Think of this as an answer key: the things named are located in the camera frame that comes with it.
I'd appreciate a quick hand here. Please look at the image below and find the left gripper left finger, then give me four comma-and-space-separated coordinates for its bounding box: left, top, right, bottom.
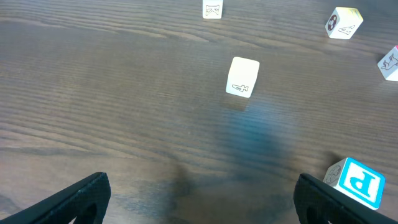
1, 172, 111, 224

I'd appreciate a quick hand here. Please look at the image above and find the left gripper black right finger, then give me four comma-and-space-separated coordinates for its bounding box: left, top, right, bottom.
294, 173, 397, 224

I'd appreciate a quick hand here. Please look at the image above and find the yellow block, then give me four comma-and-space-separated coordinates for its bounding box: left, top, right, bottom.
325, 7, 363, 40
226, 57, 260, 98

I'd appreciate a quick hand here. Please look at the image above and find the blue letter P block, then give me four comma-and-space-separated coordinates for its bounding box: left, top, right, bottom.
323, 157, 386, 210

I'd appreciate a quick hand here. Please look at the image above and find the red letter I block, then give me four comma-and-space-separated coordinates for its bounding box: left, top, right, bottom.
377, 46, 398, 82

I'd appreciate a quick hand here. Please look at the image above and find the blue number 2 block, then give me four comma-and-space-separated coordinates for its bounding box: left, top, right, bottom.
202, 0, 223, 19

